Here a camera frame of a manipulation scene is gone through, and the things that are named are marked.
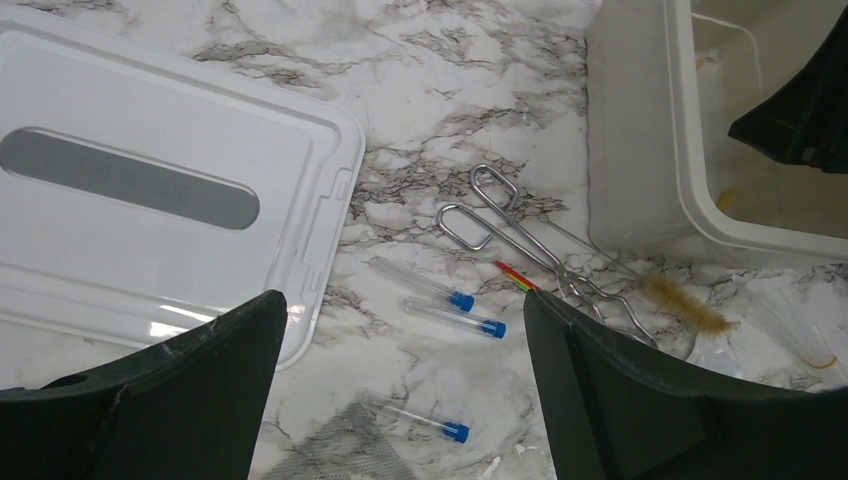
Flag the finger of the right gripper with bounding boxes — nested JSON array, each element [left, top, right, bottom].
[[728, 11, 847, 174]]

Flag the brown test tube brush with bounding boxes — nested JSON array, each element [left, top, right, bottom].
[[539, 214, 734, 335]]

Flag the white bin lid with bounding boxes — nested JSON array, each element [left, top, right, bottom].
[[1, 5, 366, 369]]

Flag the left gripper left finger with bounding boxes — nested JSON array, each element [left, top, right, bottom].
[[1, 290, 287, 479]]

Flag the small clear zip bag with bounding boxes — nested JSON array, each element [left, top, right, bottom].
[[686, 332, 748, 379]]

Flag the beige plastic storage bin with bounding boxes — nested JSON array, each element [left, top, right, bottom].
[[586, 1, 847, 268]]

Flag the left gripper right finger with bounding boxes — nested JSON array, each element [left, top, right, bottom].
[[523, 290, 847, 479]]

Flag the test tube blue cap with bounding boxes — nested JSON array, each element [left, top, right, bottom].
[[402, 295, 508, 340], [366, 256, 476, 314], [357, 388, 471, 445]]

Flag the metal crucible tongs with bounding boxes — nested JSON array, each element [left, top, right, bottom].
[[435, 164, 658, 349]]

